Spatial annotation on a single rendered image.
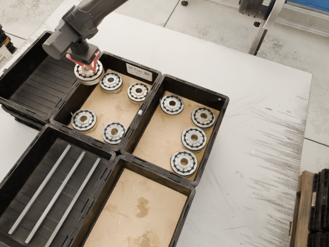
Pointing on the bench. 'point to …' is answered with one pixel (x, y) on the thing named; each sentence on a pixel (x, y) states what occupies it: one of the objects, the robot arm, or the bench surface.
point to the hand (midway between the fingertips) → (88, 66)
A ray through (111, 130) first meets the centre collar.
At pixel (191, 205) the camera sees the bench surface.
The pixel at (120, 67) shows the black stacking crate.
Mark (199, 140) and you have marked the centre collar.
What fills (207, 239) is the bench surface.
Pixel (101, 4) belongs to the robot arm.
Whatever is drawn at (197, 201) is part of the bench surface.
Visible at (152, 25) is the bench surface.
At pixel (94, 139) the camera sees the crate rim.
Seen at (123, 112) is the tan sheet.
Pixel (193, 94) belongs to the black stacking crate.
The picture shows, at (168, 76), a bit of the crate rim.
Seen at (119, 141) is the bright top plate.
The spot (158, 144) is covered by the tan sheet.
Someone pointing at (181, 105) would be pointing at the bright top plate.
